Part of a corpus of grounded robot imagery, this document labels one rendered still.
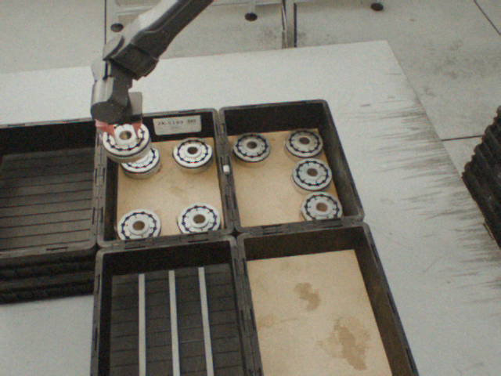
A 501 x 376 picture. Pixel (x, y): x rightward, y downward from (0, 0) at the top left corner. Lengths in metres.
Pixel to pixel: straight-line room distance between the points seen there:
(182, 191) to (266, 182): 0.22
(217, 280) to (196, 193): 0.25
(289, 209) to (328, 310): 0.28
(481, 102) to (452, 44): 0.50
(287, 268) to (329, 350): 0.21
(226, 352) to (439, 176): 0.86
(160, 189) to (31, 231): 0.32
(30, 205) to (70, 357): 0.38
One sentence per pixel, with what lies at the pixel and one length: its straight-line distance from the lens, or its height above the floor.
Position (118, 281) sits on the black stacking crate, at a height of 0.83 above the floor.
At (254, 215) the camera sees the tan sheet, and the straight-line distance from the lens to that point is 1.26.
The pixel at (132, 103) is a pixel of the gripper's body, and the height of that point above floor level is 1.14.
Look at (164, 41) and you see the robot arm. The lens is 0.93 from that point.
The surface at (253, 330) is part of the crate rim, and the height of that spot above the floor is 0.93.
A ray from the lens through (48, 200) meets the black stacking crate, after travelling 1.36.
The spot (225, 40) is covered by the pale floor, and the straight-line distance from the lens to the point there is 3.14.
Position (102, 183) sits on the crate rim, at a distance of 1.23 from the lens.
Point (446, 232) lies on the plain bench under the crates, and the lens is 1.50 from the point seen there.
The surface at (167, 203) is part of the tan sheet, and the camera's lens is 1.29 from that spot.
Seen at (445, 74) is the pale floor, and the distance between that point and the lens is 3.15.
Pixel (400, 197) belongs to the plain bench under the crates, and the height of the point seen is 0.70.
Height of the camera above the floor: 1.87
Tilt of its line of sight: 53 degrees down
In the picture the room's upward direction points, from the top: 2 degrees clockwise
